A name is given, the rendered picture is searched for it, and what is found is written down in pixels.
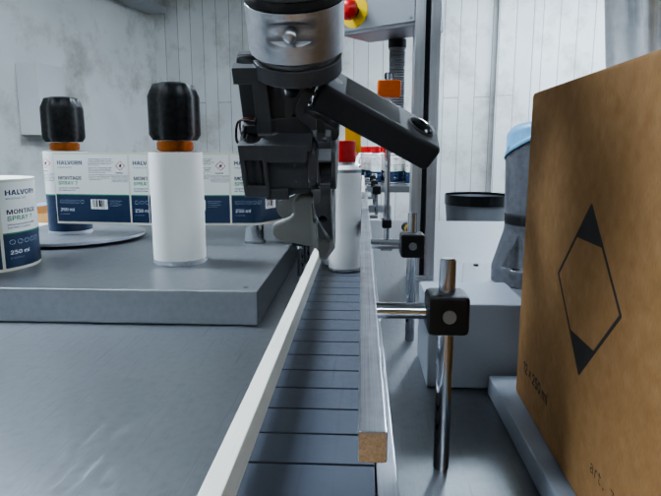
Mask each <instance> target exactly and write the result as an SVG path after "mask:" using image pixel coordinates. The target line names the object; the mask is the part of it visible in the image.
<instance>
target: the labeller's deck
mask: <svg viewBox="0 0 661 496"><path fill-rule="evenodd" d="M274 223H275V222H272V223H267V224H264V238H265V240H266V242H265V243H260V244H248V243H244V239H246V232H245V225H206V248H207V258H208V259H207V260H206V261H205V262H204V263H201V264H199V265H194V266H185V267H164V266H159V265H156V264H155V263H154V262H153V243H152V225H137V226H140V227H143V228H144V229H145V230H146V233H145V234H143V235H141V236H138V237H135V238H131V239H126V240H121V241H115V242H108V243H99V244H91V245H79V246H62V247H40V251H41V262H40V263H38V264H36V265H33V266H31V267H27V268H24V269H19V270H15V271H11V272H5V273H0V321H9V322H69V323H128V324H188V325H248V326H257V325H258V324H259V323H260V321H261V319H262V318H263V316H264V314H265V313H266V311H267V309H268V308H269V306H270V303H271V302H272V300H273V298H274V297H275V295H276V293H277V292H278V290H279V288H280V287H281V285H282V283H283V281H284V280H285V278H286V276H287V275H288V273H289V271H290V270H291V268H292V266H293V265H294V263H295V261H296V259H297V246H293V245H292V243H291V242H286V241H282V240H279V239H277V238H275V237H274V235H273V234H272V226H273V224H274Z"/></svg>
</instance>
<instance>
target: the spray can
mask: <svg viewBox="0 0 661 496"><path fill-rule="evenodd" d="M338 143H339V149H338V175H337V187H336V189H335V248H334V250H333V251H332V253H331V254H330V256H329V271H331V272H335V273H355V272H359V271H360V257H361V172H362V170H361V169H360V168H359V167H358V166H357V165H356V164H355V162H356V142H355V141H338Z"/></svg>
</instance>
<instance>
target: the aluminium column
mask: <svg viewBox="0 0 661 496"><path fill-rule="evenodd" d="M441 30H442V0H416V10H415V27H414V29H413V55H412V98H411V113H412V114H414V115H415V116H417V117H419V118H422V119H424V120H425V121H427V122H428V123H430V124H431V125H433V126H434V127H435V128H436V131H437V136H438V126H439V94H440V63H441ZM437 157H438V156H436V158H435V159H434V160H433V162H432V163H431V164H430V165H429V167H427V168H425V169H422V168H420V167H418V166H416V165H414V164H412V163H411V162H410V182H409V212H410V213H417V231H421V232H423V234H424V235H425V255H424V257H423V258H416V279H418V280H434V253H435V220H436V189H437Z"/></svg>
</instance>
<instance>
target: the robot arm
mask: <svg viewBox="0 0 661 496"><path fill-rule="evenodd" d="M244 7H245V16H246V25H247V34H248V41H249V50H243V51H239V52H238V54H237V59H236V63H234V64H233V65H232V67H231V71H232V78H233V85H238V86H239V93H240V100H241V107H242V115H243V118H241V119H239V120H238V121H237V123H236V126H235V142H236V143H237V144H238V145H237V147H238V154H239V160H240V167H241V173H242V180H243V187H244V194H245V197H265V198H267V200H280V201H279V202H278V203H277V205H276V211H277V213H278V214H279V215H280V216H281V217H282V218H284V219H282V220H280V221H277V222H276V223H274V224H273V226H272V234H273V235H274V237H275V238H277V239H279V240H282V241H286V242H291V243H296V244H301V245H306V246H311V247H314V248H316V249H317V250H318V251H319V256H320V260H327V259H328V257H329V256H330V254H331V253H332V251H333V250H334V248H335V189H336V187H337V175H338V149H339V143H338V136H339V126H340V125H342V126H343V127H345V128H347V129H349V130H351V131H353V132H355V133H356V134H358V135H360V136H362V137H364V138H366V139H367V140H369V141H371V142H373V143H375V144H377V145H378V146H380V147H382V148H384V149H386V150H388V151H390V152H391V153H393V154H395V155H398V156H400V157H401V158H403V159H405V160H407V161H409V162H411V163H412V164H414V165H416V166H418V167H420V168H422V169H425V168H427V167H429V165H430V164H431V163H432V162H433V160H434V159H435V158H436V156H437V155H438V154H439V152H440V146H439V141H438V136H437V131H436V128H435V127H434V126H433V125H431V124H430V123H428V122H427V121H425V120H424V119H422V118H419V117H417V116H415V115H414V114H412V113H410V112H408V111H407V110H405V109H403V108H401V107H400V106H398V105H396V104H394V103H393V102H391V101H389V100H387V99H386V98H384V97H382V96H380V95H379V94H377V93H374V92H372V91H371V90H369V89H367V88H365V87H364V86H362V85H360V84H358V83H357V82H355V81H353V80H351V79H350V78H348V77H346V76H344V75H343V74H341V72H342V52H341V51H342V50H343V48H344V0H244ZM604 14H605V64H606V68H608V67H611V66H614V65H617V64H620V63H623V62H625V61H628V60H631V59H633V58H636V57H639V56H642V55H644V54H647V53H650V52H653V51H656V50H659V49H661V0H604ZM312 96H314V97H312ZM241 121H243V125H242V128H241ZM238 124H239V130H240V135H241V136H240V140H239V141H238V139H237V128H238ZM530 137H531V121H529V122H524V123H521V124H518V125H515V126H514V127H512V128H511V129H510V131H509V132H508V134H507V144H506V152H505V154H504V160H505V161H506V171H505V223H504V230H503V233H502V236H501V238H500V241H499V244H498V247H497V250H496V253H495V255H494V258H493V261H492V265H491V279H492V281H494V282H504V283H505V284H507V285H508V286H509V287H510V288H515V289H521V290H522V273H523V256H524V239H525V223H526V205H527V188H528V171H529V155H530ZM290 194H294V195H292V196H289V195H290Z"/></svg>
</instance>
